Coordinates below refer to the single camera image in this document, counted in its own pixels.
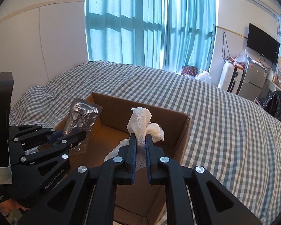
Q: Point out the black jacket on chair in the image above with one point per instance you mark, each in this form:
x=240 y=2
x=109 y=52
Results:
x=272 y=104

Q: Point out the silver mini fridge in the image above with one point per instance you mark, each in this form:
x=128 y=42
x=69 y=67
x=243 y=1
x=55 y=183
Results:
x=252 y=81

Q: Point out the teal right curtain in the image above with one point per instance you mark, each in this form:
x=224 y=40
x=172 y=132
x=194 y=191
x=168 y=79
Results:
x=189 y=32

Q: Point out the white suitcase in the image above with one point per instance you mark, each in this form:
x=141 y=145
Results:
x=230 y=78

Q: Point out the teal curtain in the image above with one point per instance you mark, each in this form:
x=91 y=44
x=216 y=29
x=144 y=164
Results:
x=189 y=32
x=126 y=31

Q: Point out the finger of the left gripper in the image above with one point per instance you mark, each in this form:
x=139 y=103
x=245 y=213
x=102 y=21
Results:
x=17 y=131
x=71 y=140

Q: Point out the patterned red bag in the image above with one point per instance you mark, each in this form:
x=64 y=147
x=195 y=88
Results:
x=189 y=70

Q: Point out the clear plastic bag on fridge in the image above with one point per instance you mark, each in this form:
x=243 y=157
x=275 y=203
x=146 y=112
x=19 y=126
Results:
x=243 y=57

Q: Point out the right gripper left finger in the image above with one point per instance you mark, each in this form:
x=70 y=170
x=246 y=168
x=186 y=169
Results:
x=87 y=196

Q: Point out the person's hand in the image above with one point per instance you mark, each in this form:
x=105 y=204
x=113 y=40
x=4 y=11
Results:
x=10 y=204

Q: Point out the checkered bed cover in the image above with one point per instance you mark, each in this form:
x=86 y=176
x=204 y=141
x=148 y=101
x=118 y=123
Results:
x=233 y=138

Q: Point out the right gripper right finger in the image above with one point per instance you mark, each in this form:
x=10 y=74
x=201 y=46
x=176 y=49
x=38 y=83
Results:
x=193 y=195

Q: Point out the black phone on mount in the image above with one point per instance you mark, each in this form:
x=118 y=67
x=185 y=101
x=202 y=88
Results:
x=6 y=90

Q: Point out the teal left curtain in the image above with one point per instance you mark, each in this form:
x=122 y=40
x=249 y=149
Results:
x=126 y=31

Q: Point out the black wall television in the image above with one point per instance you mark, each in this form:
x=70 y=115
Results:
x=263 y=43

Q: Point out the white plastic bag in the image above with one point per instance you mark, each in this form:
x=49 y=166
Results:
x=204 y=77

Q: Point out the teal blister pill pack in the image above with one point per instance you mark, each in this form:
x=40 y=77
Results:
x=83 y=115

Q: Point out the white lace cloth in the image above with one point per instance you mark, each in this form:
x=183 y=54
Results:
x=140 y=125

